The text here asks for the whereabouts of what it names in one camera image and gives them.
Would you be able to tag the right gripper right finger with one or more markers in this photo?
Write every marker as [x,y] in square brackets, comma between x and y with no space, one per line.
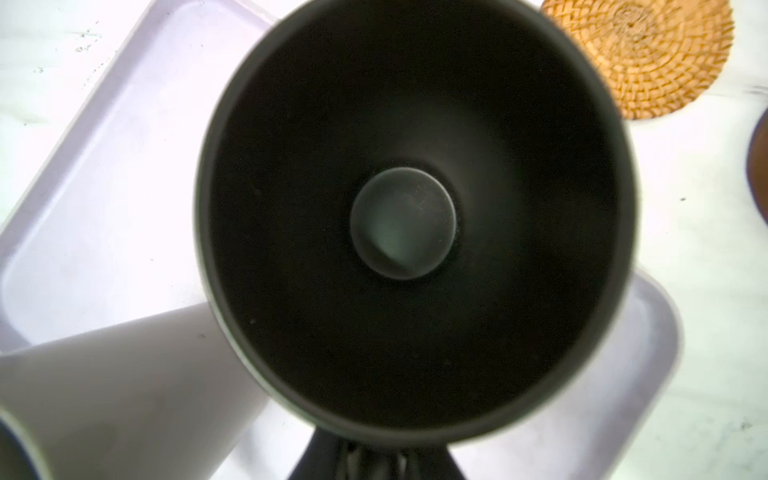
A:
[432,463]

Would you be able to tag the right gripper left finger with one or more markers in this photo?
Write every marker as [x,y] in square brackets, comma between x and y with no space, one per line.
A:
[325,458]

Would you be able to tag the dark grey mug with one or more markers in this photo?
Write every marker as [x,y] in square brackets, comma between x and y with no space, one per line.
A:
[164,397]

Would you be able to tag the black mug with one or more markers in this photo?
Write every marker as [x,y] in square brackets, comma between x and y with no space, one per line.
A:
[415,220]

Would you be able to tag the brown wooden round coaster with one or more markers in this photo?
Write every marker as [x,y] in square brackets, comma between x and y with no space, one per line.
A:
[757,166]

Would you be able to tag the lavender rectangular mat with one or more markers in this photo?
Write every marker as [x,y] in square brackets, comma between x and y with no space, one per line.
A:
[103,242]

